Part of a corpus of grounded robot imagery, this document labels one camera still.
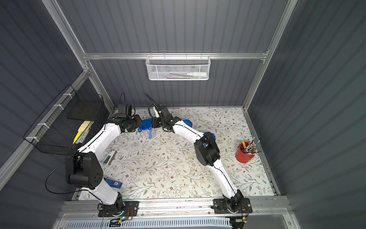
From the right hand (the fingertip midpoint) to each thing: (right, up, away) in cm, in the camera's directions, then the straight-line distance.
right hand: (152, 120), depth 93 cm
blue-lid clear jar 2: (+34, -6, -29) cm, 45 cm away
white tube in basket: (+30, +31, -1) cm, 43 cm away
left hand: (-5, -1, -4) cm, 6 cm away
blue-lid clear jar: (-4, -5, -3) cm, 7 cm away
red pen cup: (+56, -17, -15) cm, 60 cm away
